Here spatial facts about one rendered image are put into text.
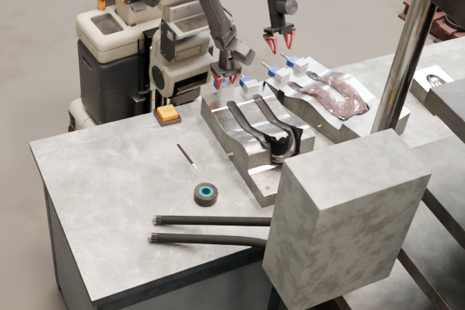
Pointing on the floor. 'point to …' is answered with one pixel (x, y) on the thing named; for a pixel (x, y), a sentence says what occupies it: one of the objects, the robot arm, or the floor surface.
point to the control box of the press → (342, 218)
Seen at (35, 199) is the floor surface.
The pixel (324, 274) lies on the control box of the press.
